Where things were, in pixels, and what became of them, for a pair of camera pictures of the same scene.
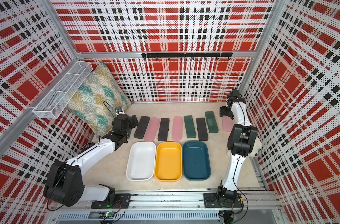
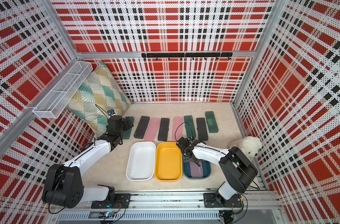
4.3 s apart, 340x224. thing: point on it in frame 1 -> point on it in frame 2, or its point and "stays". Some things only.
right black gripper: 223,111 -> 184,155
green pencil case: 211,122 stays
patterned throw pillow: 95,101 stays
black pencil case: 141,127 stays
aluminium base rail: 178,202 stays
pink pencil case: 228,123 -> 196,171
